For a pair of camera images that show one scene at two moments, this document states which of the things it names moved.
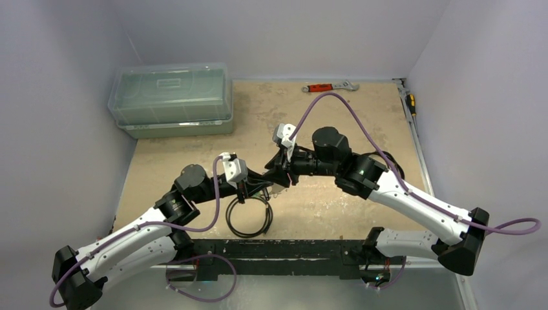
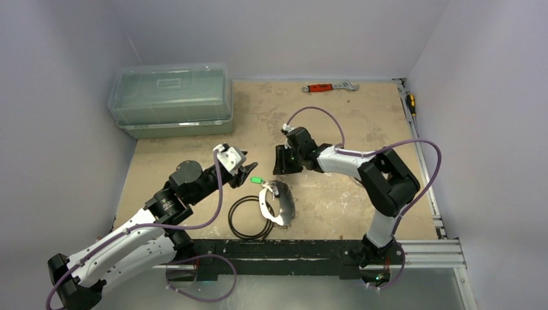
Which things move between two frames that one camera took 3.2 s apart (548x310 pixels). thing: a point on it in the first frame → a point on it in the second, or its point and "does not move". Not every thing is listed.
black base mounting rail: x=342 y=257 does not move
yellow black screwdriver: x=410 y=100 does not move
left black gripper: x=250 y=184 → x=235 y=180
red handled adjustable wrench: x=346 y=84 does not move
